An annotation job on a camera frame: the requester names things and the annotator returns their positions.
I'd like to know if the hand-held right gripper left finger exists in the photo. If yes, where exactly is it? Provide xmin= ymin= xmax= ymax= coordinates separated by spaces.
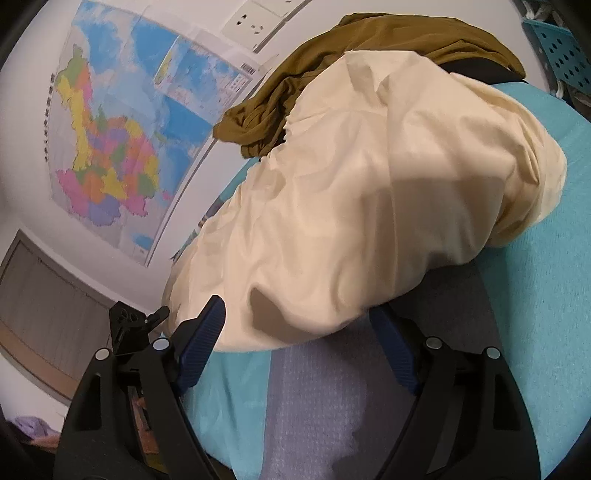
xmin=53 ymin=295 xmax=227 ymax=480

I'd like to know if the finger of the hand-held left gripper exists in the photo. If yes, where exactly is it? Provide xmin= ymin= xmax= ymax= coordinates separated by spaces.
xmin=144 ymin=305 xmax=171 ymax=330
xmin=108 ymin=302 xmax=151 ymax=357

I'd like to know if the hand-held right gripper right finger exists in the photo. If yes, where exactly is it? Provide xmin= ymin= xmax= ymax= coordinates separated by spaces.
xmin=369 ymin=305 xmax=542 ymax=480

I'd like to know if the cream garment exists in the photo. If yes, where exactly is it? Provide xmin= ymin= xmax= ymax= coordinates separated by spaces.
xmin=163 ymin=50 xmax=568 ymax=354

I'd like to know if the grey cabinet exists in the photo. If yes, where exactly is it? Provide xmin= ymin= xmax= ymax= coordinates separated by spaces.
xmin=0 ymin=230 xmax=139 ymax=404

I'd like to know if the purple cloth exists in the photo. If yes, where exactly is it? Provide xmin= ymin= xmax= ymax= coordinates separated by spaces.
xmin=13 ymin=414 xmax=60 ymax=441

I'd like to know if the teal patterned blanket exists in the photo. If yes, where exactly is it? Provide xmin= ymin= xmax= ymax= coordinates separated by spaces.
xmin=172 ymin=80 xmax=591 ymax=480

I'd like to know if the olive green garment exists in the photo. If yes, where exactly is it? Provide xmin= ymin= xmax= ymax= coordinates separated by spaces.
xmin=213 ymin=13 xmax=527 ymax=160

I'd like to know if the black cloth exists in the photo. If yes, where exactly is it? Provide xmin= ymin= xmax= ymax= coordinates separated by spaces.
xmin=443 ymin=58 xmax=529 ymax=86

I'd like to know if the teal perforated basket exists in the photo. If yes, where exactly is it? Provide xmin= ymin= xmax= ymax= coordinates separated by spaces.
xmin=521 ymin=17 xmax=591 ymax=112

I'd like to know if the colourful wall map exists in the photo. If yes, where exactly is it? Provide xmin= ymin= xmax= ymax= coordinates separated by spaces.
xmin=44 ymin=0 xmax=271 ymax=268

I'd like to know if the white wall socket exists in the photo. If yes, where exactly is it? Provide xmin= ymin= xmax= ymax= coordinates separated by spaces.
xmin=221 ymin=0 xmax=283 ymax=51

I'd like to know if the white cable duct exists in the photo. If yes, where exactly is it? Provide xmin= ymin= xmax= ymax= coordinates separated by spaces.
xmin=253 ymin=0 xmax=319 ymax=52

